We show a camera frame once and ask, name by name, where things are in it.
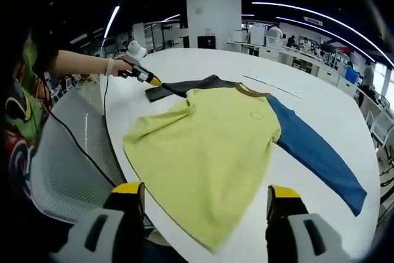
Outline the grey mesh chair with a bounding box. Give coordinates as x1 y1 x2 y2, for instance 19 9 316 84
30 89 156 241

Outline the black cable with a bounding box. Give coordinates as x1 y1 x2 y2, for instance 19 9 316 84
49 73 130 187

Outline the white cabinet row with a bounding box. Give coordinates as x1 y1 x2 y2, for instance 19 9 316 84
227 40 361 97

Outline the ceiling light strip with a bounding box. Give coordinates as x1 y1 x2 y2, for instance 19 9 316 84
103 5 121 41

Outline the white office chair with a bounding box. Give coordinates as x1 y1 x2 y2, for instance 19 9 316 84
366 107 394 148

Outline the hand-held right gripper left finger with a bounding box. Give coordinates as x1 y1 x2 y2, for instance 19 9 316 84
60 181 147 263

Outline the white template strip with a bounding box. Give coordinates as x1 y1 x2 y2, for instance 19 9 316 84
242 73 304 100

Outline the black cabinet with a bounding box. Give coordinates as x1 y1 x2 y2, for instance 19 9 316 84
197 35 217 50

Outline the blue bin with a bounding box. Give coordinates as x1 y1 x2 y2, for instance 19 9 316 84
344 67 360 84

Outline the person's left hand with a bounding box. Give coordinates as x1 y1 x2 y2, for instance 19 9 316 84
106 59 134 78

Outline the yellow blue grey garment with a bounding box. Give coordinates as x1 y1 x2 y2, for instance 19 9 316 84
123 74 368 252

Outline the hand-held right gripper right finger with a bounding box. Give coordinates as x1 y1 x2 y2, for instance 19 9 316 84
265 184 349 263

